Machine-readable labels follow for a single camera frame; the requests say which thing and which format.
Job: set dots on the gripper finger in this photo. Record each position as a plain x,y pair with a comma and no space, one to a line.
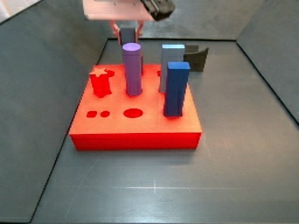
138,29
114,28

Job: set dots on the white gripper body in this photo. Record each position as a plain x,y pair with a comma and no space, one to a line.
122,10

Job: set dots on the dark olive curved fixture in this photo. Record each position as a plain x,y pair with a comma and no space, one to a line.
194,56

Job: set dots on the red fixture base block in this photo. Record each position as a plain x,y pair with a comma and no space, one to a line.
118,122

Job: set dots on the purple cylinder peg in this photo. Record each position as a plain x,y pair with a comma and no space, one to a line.
132,65

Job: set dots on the light blue square peg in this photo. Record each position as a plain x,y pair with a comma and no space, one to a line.
172,53

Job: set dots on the red star peg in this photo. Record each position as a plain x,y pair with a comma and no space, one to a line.
100,83

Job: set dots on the dark blue rectangular peg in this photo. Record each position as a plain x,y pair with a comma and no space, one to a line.
177,74

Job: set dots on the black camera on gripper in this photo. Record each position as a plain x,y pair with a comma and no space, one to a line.
160,9

